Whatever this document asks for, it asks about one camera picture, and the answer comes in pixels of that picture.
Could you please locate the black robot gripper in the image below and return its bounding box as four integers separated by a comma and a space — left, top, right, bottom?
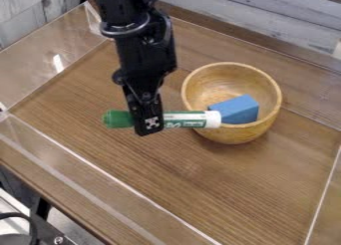
114, 9, 176, 136

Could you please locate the green and white marker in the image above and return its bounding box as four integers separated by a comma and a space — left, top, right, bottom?
103, 110, 222, 129

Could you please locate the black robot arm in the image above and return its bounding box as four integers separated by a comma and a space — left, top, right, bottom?
95, 0, 176, 136

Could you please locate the brown wooden bowl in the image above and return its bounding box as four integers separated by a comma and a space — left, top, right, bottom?
180, 62, 282, 144

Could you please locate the blue rectangular block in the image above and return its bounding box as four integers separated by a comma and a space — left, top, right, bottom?
207, 95, 259, 124

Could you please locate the black table leg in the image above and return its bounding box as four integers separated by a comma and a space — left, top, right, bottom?
36, 197, 52, 220

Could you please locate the clear acrylic tray wall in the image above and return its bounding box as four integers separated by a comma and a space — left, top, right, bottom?
0, 8, 341, 245

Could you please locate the black metal bracket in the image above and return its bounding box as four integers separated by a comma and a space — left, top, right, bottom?
29, 218, 77, 245

